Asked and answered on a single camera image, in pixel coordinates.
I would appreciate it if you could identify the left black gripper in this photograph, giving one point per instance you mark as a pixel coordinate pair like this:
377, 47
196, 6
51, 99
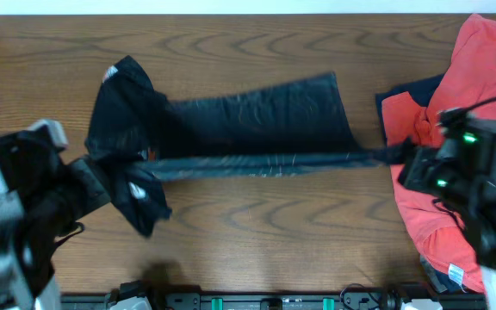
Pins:
92, 187

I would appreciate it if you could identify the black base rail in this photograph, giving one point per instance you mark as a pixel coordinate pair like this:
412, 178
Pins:
135, 295

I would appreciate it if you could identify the black orange-patterned jersey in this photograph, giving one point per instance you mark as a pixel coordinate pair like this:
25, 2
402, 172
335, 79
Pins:
142, 140

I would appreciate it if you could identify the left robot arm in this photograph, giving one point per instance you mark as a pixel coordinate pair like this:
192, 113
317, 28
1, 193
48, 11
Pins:
42, 201

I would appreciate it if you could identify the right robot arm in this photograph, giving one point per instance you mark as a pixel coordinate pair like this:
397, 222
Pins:
461, 174

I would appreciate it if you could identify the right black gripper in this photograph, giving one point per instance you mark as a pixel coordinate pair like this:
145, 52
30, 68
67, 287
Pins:
422, 159

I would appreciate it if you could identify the red t-shirt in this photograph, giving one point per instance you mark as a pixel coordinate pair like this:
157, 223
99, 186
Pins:
470, 78

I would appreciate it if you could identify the navy blue garment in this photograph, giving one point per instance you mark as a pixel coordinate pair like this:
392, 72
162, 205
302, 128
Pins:
421, 92

